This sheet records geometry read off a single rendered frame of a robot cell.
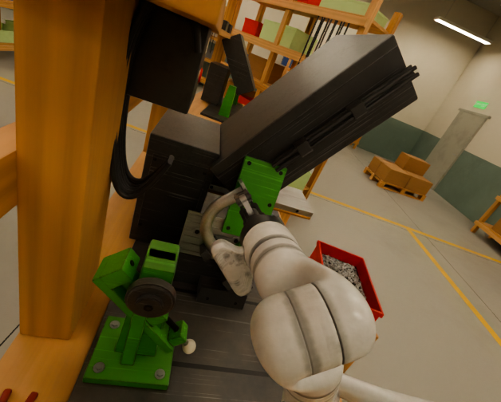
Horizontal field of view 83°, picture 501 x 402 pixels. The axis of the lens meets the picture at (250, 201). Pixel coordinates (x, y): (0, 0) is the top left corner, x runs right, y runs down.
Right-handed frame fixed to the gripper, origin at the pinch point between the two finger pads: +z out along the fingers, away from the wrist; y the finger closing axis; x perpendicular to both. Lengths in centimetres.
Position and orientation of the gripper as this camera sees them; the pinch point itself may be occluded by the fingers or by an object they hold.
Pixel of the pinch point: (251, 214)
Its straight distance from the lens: 54.8
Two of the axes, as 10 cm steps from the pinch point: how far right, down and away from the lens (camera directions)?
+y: -4.3, -8.4, -3.2
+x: -8.9, 4.6, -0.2
